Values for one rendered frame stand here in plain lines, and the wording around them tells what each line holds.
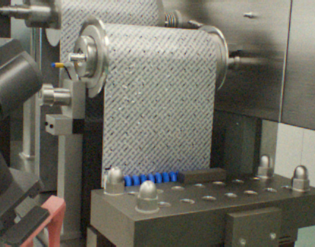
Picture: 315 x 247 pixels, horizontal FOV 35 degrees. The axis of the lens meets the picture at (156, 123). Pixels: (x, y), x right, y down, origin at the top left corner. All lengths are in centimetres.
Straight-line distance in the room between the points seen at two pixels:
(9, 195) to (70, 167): 47
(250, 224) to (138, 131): 26
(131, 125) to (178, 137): 11
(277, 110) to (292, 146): 328
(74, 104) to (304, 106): 42
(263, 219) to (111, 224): 25
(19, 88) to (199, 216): 39
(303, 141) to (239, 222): 339
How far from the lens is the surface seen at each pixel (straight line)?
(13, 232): 49
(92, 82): 91
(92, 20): 92
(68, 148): 95
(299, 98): 95
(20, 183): 51
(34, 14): 112
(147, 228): 74
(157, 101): 93
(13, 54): 51
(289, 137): 428
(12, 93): 50
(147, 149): 93
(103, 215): 82
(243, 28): 108
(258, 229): 84
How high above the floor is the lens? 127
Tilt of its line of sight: 9 degrees down
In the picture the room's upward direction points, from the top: 3 degrees clockwise
